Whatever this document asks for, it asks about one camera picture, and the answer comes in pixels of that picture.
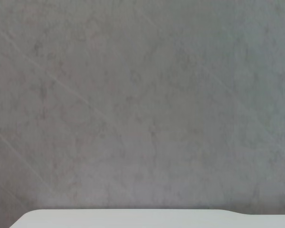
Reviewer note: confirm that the grey partition with white frame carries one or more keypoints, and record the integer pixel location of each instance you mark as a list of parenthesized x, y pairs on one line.
[(142, 102)]

